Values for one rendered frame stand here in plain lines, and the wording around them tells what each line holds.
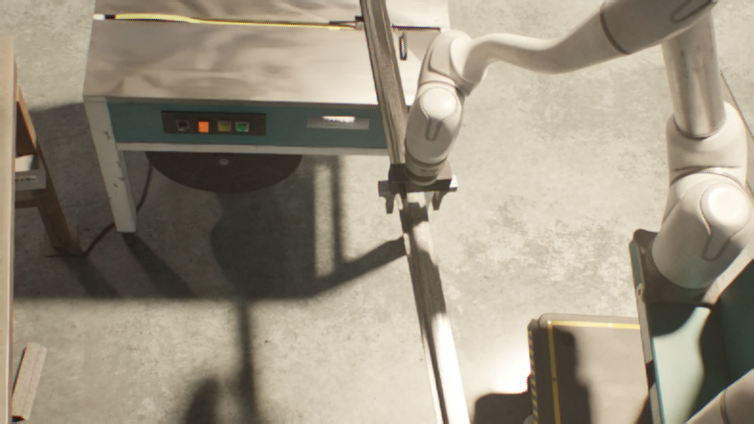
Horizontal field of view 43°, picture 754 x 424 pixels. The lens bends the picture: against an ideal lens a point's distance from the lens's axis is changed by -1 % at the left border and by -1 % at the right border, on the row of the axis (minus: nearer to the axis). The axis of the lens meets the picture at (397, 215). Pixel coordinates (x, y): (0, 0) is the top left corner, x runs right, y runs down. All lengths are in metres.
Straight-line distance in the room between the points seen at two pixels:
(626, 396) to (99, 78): 1.53
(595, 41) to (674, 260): 0.59
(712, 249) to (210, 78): 1.21
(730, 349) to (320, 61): 1.17
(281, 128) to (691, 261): 1.04
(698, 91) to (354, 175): 1.45
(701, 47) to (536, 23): 1.82
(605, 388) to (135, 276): 1.38
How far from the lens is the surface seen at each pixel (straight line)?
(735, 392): 1.27
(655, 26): 1.56
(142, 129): 2.44
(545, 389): 2.50
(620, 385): 2.57
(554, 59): 1.68
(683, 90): 1.93
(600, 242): 3.13
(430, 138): 1.86
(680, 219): 1.97
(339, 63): 2.39
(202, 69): 2.37
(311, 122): 2.39
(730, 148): 2.06
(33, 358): 2.82
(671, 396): 2.04
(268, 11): 2.49
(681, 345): 2.10
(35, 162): 2.56
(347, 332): 2.82
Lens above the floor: 2.57
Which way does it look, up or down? 59 degrees down
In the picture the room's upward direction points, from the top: 14 degrees clockwise
